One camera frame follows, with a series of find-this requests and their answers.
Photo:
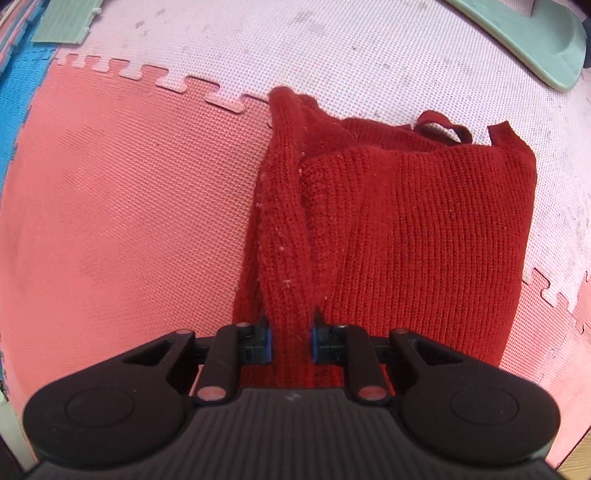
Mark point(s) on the coral pink foam mat tile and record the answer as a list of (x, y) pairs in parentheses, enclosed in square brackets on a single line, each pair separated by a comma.
[(129, 207)]

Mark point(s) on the stack of foam mat tiles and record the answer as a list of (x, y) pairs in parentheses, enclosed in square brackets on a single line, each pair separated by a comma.
[(16, 32)]

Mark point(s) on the red knit sweater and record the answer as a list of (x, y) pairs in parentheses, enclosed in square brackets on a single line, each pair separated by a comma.
[(406, 240)]

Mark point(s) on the grey ribbed mat piece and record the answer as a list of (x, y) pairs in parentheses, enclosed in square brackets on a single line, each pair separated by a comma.
[(64, 23)]

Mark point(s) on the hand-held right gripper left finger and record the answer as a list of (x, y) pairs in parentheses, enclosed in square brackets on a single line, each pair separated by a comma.
[(265, 344)]

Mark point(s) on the grey curved plastic base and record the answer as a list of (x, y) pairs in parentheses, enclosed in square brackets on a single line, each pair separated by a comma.
[(531, 41)]

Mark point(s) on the blue foam mat tile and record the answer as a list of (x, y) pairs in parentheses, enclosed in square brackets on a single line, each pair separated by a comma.
[(23, 87)]

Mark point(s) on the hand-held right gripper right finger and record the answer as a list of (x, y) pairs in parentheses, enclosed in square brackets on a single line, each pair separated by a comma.
[(316, 344)]

